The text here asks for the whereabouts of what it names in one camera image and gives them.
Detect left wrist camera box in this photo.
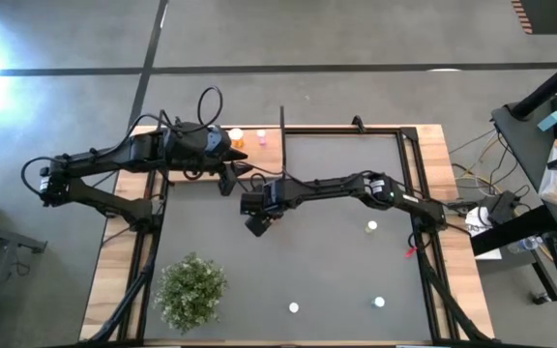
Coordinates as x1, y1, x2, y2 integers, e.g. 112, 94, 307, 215
208, 126, 234, 157

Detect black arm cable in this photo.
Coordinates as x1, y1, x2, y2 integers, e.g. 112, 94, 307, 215
247, 163, 311, 194
20, 85, 225, 194

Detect teal eraser block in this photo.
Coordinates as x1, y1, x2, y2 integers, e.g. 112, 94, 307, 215
536, 109, 557, 132

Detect green artificial plant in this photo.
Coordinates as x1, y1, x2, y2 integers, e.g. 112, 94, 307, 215
152, 250, 229, 335

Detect black desk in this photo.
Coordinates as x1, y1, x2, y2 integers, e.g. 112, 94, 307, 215
471, 103, 557, 315

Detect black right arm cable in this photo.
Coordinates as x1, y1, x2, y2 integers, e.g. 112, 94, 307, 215
247, 163, 311, 194

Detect clear plastic water bottle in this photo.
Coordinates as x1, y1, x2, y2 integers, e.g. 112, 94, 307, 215
506, 235, 541, 255

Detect yellow cable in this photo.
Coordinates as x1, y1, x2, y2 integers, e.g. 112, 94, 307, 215
452, 132, 502, 194

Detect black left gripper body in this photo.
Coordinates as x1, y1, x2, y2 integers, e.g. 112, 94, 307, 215
164, 123, 236, 197

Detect black round pole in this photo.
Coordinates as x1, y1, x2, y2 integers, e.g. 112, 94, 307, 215
509, 47, 557, 121

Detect wooden shelf board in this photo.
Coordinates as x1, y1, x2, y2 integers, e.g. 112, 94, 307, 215
166, 126, 283, 183

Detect black table frame rails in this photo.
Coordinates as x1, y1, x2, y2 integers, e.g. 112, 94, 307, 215
82, 123, 500, 347

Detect large orange medicine bottle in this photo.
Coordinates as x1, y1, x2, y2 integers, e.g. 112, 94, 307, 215
227, 127, 246, 149

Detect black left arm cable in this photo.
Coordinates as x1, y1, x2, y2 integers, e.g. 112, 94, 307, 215
20, 85, 225, 194

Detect white printed paper sheet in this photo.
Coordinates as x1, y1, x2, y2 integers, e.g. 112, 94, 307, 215
464, 206, 503, 261

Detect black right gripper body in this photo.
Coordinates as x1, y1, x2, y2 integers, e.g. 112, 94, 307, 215
240, 181, 287, 238

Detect black power brick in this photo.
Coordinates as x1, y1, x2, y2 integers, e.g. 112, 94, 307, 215
488, 190, 521, 223

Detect dark mat striped edges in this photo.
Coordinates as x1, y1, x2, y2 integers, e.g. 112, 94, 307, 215
510, 0, 557, 36

